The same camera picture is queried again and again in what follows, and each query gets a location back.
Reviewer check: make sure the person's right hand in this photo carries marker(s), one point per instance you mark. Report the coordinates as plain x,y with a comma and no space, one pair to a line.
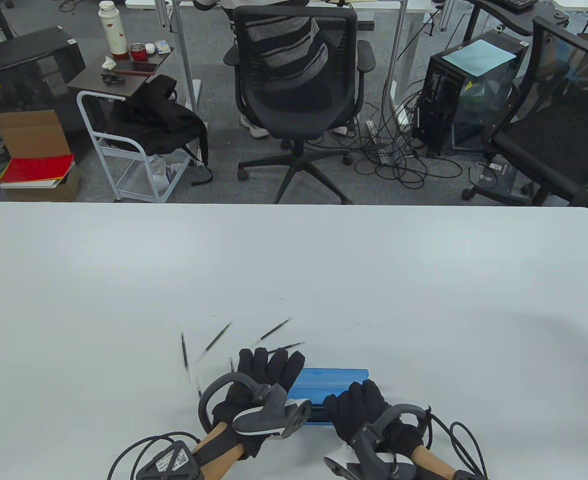
354,405

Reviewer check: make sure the clear plastic bottle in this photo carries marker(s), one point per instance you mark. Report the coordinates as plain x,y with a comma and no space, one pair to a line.
160,170

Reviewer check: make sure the pen refills group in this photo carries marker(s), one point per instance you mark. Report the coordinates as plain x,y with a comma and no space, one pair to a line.
276,329

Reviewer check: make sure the white book stack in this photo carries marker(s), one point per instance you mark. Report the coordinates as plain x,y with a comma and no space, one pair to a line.
26,185

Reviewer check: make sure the white thermos bottle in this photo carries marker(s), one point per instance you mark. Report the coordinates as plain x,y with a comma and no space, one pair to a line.
112,30

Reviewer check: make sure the low cardboard box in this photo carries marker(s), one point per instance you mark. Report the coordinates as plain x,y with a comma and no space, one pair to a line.
69,187

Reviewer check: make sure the white cart with dark top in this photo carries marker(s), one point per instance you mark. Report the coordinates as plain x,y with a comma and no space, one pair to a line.
89,82

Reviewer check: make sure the small blue yellow packet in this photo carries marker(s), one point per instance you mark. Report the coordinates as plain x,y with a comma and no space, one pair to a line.
163,46

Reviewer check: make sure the dark smartphone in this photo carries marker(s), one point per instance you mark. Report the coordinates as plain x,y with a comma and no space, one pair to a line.
144,66

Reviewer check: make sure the black desk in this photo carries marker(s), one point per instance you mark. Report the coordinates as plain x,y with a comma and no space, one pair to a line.
499,15

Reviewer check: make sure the black backpack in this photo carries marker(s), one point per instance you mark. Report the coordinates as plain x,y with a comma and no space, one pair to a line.
156,120

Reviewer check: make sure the black keyboard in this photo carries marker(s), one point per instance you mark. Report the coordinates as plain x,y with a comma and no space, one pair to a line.
519,4

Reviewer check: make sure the red folder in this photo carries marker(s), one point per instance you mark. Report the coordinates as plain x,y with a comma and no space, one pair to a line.
36,169

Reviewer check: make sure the blue plastic stationery box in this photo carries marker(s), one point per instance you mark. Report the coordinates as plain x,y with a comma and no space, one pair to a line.
324,382

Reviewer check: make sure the black mesh office chair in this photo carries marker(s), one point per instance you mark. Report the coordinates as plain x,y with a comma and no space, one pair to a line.
294,100

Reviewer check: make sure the red metal cup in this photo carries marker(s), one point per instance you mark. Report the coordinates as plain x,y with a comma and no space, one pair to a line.
137,51

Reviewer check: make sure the black mesh armchair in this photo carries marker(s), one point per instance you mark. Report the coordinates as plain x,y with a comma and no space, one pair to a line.
549,145

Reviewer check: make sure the black floor device with label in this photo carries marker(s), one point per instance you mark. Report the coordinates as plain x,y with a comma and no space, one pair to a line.
504,175

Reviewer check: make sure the black glass-sided computer tower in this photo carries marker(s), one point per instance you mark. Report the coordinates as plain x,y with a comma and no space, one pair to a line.
439,100

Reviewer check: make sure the open cardboard box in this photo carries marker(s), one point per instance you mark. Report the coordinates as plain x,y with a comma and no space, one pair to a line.
29,135

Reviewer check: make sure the person's left hand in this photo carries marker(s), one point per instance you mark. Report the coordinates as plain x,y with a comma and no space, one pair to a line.
269,367

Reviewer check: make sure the crumpled white tissue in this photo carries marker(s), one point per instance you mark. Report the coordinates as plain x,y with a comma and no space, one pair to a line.
108,63

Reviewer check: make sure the white power strip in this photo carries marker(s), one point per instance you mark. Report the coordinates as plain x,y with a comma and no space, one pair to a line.
374,132

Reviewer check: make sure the light blue paper sheet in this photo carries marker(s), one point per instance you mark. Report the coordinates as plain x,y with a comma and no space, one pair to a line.
479,56

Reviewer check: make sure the small black clip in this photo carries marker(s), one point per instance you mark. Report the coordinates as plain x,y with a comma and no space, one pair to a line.
110,78

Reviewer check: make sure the person's right forearm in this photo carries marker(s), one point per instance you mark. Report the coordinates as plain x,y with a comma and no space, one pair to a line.
431,462

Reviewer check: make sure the white desk with metal legs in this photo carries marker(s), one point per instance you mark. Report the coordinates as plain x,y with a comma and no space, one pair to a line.
186,50

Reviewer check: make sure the person's left forearm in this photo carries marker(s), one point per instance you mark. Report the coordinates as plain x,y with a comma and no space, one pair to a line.
224,460

